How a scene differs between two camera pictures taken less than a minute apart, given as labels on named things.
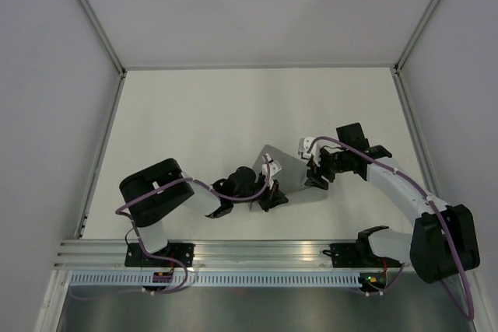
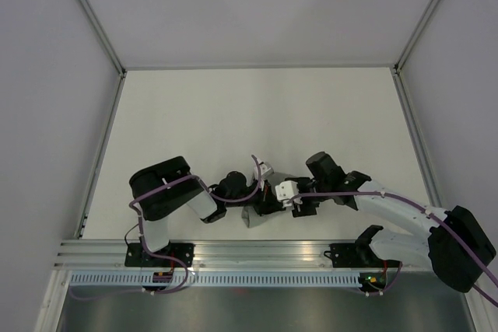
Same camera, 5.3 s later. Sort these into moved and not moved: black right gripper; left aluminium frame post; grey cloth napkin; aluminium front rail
Moved: grey cloth napkin; black right gripper
Not moved: left aluminium frame post; aluminium front rail
